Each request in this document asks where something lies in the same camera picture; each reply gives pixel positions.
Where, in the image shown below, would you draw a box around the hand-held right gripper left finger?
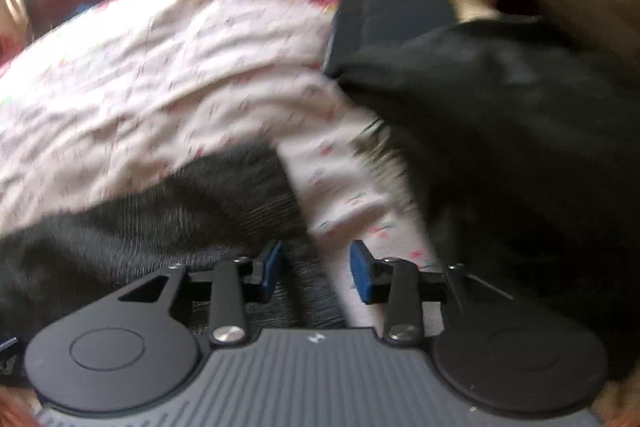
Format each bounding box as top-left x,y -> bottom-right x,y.
107,241 -> 284,348

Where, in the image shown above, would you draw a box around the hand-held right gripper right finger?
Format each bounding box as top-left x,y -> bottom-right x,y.
350,241 -> 516,349

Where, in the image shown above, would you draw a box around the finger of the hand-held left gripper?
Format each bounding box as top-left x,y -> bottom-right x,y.
0,334 -> 22,379

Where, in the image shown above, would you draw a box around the dark grey plaid pants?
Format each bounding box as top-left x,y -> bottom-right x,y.
0,18 -> 640,383

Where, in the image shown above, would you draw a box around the floral bed sheet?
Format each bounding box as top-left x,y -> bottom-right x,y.
0,0 -> 443,329

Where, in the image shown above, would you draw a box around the folded dark navy cloth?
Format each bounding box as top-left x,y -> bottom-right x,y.
322,0 -> 457,81

